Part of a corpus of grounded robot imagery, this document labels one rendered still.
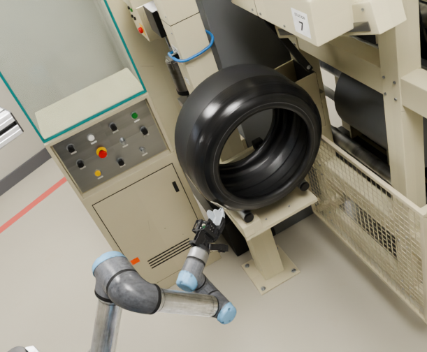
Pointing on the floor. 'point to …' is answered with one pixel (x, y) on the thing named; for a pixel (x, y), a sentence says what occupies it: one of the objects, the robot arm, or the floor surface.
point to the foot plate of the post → (290, 270)
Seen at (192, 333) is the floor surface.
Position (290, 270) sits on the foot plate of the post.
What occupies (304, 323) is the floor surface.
